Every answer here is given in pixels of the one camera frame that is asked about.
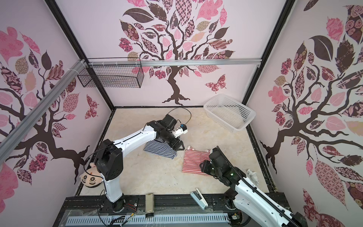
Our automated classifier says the navy white striped tank top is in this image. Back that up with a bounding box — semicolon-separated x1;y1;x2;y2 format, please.
143;139;177;159

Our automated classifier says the red white striped tank top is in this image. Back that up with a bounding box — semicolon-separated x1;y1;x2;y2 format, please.
181;146;212;176

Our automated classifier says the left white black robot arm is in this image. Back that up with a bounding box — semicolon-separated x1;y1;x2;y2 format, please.
95;114;188;212

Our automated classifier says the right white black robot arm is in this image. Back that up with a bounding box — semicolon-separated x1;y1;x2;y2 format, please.
200;147;308;227

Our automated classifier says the white stapler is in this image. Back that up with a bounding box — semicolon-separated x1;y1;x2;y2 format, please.
190;188;209;210

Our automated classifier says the small white figurine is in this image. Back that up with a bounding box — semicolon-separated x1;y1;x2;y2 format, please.
247;169;259;186

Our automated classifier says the white plastic laundry basket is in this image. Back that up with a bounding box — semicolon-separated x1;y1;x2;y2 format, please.
203;94;256;133

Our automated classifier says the grey rectangular block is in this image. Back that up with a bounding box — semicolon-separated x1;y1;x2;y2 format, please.
145;194;155;218

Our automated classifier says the plush doll striped hat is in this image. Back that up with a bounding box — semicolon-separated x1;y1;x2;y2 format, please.
80;162;103;188

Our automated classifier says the silver rear aluminium bar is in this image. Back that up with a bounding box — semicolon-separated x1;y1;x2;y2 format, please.
88;58;262;67

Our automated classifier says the silver aluminium bar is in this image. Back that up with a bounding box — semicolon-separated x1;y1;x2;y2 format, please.
1;59;86;163
88;58;262;67

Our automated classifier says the silver left aluminium bar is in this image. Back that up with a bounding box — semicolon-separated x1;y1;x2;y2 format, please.
1;59;86;163

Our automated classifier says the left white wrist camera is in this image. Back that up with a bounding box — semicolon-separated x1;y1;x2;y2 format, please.
173;124;188;138

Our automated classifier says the white slotted cable duct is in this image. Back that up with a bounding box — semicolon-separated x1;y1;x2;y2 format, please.
65;213;230;227

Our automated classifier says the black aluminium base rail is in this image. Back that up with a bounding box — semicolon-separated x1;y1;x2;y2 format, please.
60;192;290;212

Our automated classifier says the black wire mesh basket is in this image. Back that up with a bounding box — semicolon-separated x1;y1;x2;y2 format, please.
78;57;144;89

